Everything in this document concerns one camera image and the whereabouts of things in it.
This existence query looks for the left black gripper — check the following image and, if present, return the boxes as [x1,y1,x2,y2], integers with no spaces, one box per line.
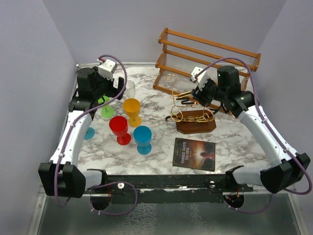
[93,67,126,99]

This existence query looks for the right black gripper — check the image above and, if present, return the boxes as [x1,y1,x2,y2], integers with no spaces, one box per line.
[191,77,227,106]

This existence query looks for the clear wine glass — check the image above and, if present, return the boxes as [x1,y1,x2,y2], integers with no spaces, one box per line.
[125,80,135,98]

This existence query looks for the gold wire wine glass rack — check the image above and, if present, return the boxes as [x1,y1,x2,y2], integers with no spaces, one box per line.
[165,73,217,134]

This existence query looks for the green plastic wine glass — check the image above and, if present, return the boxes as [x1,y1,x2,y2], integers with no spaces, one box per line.
[98,96,114,119]

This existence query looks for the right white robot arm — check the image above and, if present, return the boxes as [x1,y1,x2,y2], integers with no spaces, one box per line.
[191,66,313,194]

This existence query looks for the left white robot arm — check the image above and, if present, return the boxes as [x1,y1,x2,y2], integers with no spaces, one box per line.
[38,64,124,198]

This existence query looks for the yellow plastic wine glass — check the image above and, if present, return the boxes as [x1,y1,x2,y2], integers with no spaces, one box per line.
[123,98,142,128]

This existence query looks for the red plastic wine glass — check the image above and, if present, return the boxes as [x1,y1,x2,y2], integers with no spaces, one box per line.
[109,116,131,145]

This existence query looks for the wooden two-tier shelf rack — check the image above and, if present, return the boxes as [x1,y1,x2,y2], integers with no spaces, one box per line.
[153,28,261,94]

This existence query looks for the light blue plastic wine glass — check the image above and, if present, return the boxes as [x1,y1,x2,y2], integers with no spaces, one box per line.
[84,127,95,140]

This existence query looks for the dark book three days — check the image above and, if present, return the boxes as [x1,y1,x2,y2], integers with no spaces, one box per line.
[172,138,216,171]

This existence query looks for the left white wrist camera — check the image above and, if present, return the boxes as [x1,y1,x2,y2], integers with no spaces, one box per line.
[98,59,117,81]

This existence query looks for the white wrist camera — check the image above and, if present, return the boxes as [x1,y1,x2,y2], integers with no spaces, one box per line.
[191,67,209,91]
[98,59,117,81]

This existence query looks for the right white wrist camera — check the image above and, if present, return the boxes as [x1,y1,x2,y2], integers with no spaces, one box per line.
[191,67,209,91]

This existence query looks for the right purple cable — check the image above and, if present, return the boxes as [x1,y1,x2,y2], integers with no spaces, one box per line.
[194,57,313,214]

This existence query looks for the black metal base rail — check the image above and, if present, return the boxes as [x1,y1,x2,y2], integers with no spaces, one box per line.
[85,174,253,204]

